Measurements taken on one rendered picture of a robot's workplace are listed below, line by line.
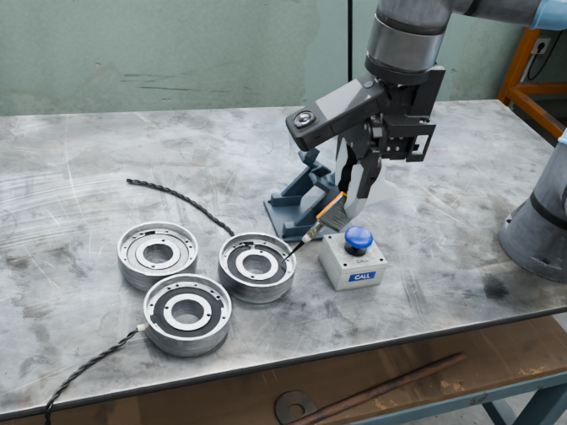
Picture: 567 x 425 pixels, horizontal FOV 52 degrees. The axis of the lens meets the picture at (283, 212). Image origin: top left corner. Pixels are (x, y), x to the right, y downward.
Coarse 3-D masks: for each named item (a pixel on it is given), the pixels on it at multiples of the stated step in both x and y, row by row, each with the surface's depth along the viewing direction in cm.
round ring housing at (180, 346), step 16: (160, 288) 72; (208, 288) 74; (144, 304) 69; (176, 304) 71; (192, 304) 72; (208, 304) 72; (224, 304) 72; (144, 320) 68; (224, 320) 68; (160, 336) 66; (176, 336) 66; (208, 336) 66; (176, 352) 67; (192, 352) 67
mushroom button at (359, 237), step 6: (348, 228) 80; (354, 228) 80; (360, 228) 80; (348, 234) 79; (354, 234) 79; (360, 234) 79; (366, 234) 79; (348, 240) 79; (354, 240) 78; (360, 240) 78; (366, 240) 79; (372, 240) 79; (354, 246) 79; (360, 246) 78; (366, 246) 79
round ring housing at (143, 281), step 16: (144, 224) 79; (160, 224) 80; (176, 224) 80; (128, 240) 78; (160, 240) 79; (192, 240) 79; (144, 256) 78; (160, 256) 80; (176, 256) 77; (192, 256) 78; (128, 272) 73; (144, 272) 72; (176, 272) 73; (192, 272) 77; (144, 288) 75
